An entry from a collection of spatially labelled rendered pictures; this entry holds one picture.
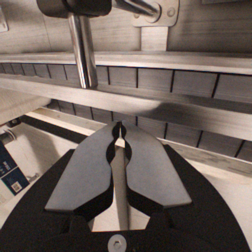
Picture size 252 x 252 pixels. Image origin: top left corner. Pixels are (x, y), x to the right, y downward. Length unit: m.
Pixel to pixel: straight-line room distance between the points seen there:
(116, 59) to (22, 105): 0.15
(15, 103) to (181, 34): 0.23
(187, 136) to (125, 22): 0.16
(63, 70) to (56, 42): 0.09
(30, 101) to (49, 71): 0.06
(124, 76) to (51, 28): 0.19
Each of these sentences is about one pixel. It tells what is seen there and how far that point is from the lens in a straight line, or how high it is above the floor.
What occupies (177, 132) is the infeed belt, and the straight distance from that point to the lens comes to 0.17.
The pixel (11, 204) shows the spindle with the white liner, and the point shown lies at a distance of 0.44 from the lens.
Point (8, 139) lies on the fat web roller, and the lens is 0.59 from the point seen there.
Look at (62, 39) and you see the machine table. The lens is 0.30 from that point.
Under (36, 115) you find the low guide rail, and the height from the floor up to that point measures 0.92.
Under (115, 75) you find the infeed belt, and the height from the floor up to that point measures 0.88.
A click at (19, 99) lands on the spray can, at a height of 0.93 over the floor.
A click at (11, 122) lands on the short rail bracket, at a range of 0.42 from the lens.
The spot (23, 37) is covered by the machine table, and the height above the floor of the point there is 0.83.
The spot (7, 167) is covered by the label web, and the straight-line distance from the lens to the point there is 0.61.
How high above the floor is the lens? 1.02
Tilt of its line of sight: 48 degrees down
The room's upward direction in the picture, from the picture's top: 136 degrees counter-clockwise
